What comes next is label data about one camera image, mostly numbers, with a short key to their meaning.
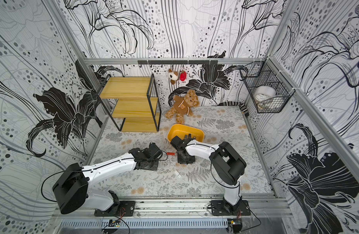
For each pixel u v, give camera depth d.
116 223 0.72
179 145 0.71
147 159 0.61
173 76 0.93
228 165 0.48
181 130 1.04
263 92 0.71
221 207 0.72
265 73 0.95
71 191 0.41
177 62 0.91
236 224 0.70
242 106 1.19
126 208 0.74
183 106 1.08
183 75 0.93
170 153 0.93
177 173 0.84
